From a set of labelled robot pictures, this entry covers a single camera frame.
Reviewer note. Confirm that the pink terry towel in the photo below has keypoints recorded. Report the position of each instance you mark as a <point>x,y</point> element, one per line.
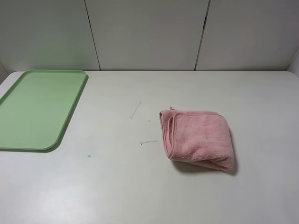
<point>200,138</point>

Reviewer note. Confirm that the light green plastic tray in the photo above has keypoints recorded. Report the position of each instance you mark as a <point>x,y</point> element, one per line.
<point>36,110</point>

